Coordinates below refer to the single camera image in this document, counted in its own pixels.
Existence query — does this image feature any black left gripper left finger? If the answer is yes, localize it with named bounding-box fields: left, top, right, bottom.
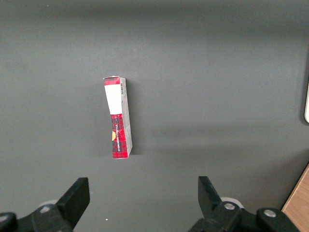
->
left=0, top=177, right=91, bottom=232

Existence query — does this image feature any wooden two-drawer cabinet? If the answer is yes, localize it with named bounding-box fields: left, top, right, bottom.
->
left=281, top=163, right=309, bottom=232

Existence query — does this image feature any red plaid cardboard box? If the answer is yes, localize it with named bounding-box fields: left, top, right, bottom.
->
left=103, top=76, right=133, bottom=160

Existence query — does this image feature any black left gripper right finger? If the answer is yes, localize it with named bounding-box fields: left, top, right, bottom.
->
left=187, top=175, right=300, bottom=232

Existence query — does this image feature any cream plastic tray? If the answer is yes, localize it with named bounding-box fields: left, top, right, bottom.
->
left=304, top=79, right=309, bottom=124

